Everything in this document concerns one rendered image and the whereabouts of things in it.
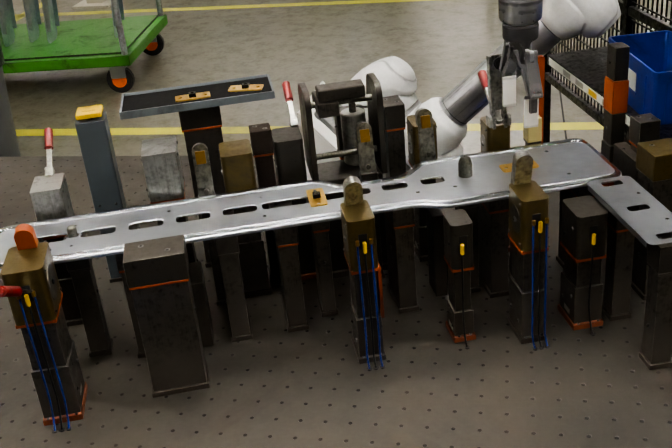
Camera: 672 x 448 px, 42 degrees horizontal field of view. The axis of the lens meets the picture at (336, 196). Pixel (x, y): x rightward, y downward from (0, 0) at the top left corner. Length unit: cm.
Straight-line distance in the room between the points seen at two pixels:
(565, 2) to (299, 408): 124
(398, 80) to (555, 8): 48
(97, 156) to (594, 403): 126
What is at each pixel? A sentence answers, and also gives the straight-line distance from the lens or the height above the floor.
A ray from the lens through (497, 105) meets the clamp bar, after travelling 214.
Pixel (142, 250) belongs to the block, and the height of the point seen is 103.
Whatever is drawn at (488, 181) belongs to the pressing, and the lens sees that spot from 198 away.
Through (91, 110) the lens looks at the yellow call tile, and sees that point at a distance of 221.
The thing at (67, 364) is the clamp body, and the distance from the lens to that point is 187.
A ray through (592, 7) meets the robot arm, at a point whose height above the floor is 124.
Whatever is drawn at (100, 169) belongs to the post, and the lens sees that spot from 223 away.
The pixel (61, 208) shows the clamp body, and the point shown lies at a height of 101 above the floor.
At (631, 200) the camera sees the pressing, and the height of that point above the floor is 100.
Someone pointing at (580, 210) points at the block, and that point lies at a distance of 191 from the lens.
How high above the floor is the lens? 186
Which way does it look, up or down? 26 degrees down
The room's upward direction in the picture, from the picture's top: 5 degrees counter-clockwise
